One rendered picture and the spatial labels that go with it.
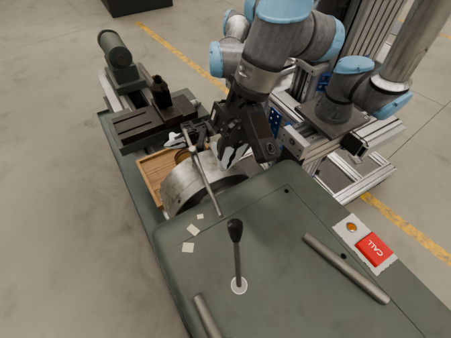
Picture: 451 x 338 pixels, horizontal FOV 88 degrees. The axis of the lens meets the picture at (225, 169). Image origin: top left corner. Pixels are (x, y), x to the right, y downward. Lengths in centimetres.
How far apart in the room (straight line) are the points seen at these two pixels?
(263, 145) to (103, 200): 202
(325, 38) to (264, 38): 12
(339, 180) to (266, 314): 170
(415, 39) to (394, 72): 10
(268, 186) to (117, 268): 156
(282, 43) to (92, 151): 250
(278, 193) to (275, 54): 38
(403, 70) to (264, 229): 59
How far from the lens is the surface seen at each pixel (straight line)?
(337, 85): 98
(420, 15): 80
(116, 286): 199
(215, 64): 87
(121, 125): 135
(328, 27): 48
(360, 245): 66
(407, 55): 84
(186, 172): 73
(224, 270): 57
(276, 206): 64
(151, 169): 121
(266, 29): 40
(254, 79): 42
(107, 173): 249
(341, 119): 105
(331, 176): 214
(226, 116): 46
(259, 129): 44
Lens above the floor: 181
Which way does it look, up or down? 54 degrees down
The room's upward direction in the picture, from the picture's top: straight up
